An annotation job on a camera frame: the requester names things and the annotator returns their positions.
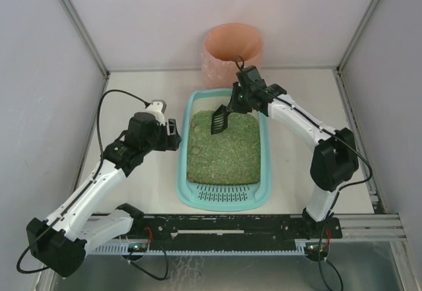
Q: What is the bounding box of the black camera cable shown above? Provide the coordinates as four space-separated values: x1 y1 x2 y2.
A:
16 89 151 275
234 55 373 206

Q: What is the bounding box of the base power cable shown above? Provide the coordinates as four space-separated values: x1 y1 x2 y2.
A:
127 226 171 281
305 224 344 291

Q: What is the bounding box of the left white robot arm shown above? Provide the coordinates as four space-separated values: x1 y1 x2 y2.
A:
26 111 181 278

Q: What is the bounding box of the left black camera cable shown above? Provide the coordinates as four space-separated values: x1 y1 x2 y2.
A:
16 89 151 275

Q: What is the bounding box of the left base power cable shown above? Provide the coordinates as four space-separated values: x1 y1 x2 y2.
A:
127 226 171 281

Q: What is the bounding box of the right base power cable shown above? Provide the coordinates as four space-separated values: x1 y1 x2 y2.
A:
305 224 344 291

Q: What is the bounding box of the pink lined trash bin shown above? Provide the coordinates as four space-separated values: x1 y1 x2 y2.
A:
201 23 264 89

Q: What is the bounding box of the right black camera cable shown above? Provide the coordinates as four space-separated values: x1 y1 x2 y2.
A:
234 55 373 206

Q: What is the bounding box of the teal plastic litter box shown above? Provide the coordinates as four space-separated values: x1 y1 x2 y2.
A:
176 88 272 212

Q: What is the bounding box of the white slotted cable duct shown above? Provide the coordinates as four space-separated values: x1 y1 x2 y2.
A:
90 242 318 256

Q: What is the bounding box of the green cat litter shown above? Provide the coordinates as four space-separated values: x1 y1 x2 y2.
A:
187 111 261 185

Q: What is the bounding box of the black litter scoop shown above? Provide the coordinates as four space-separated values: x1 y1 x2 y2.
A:
211 104 230 135

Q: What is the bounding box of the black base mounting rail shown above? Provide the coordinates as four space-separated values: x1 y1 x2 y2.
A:
120 214 343 251

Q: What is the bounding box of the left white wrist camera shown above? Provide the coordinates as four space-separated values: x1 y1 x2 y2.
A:
145 100 167 126

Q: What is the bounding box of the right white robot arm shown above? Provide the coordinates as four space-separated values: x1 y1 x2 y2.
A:
212 66 359 238

